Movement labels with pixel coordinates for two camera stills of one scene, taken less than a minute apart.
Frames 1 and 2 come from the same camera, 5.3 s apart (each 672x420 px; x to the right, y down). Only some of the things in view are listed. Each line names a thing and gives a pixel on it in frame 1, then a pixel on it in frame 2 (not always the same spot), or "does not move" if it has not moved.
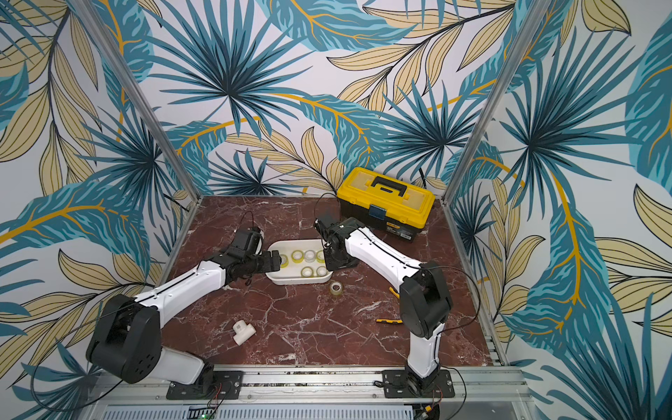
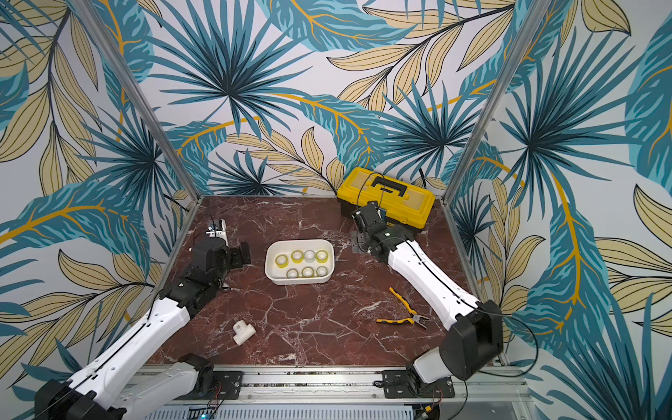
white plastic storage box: x=292 y=273 does not move
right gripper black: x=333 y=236 to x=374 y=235
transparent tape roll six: x=336 y=288 to x=292 y=273
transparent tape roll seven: x=307 y=272 does not move
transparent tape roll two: x=310 y=255 does not move
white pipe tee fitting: x=243 y=332 does not move
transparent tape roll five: x=297 y=256 does not move
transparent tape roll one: x=284 y=261 does not move
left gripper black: x=267 y=262 to x=238 y=261
